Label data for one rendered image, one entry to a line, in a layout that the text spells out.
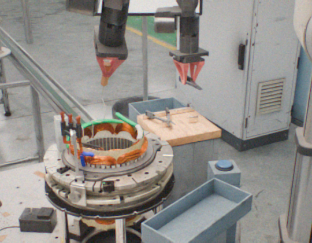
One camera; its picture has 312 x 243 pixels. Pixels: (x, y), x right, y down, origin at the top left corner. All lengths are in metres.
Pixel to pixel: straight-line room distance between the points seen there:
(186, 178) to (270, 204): 1.66
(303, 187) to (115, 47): 0.53
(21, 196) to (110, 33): 0.80
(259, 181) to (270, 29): 1.06
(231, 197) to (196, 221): 0.12
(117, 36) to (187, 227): 0.44
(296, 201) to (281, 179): 2.16
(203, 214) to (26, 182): 0.82
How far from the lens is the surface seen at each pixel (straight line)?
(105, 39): 1.01
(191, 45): 1.33
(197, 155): 1.36
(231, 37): 3.43
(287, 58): 3.55
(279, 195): 3.11
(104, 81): 1.10
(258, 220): 2.84
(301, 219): 1.15
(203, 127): 1.37
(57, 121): 1.14
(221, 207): 1.08
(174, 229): 1.00
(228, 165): 1.21
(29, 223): 1.43
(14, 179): 1.73
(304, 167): 1.08
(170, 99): 1.60
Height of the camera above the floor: 1.63
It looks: 24 degrees down
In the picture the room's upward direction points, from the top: straight up
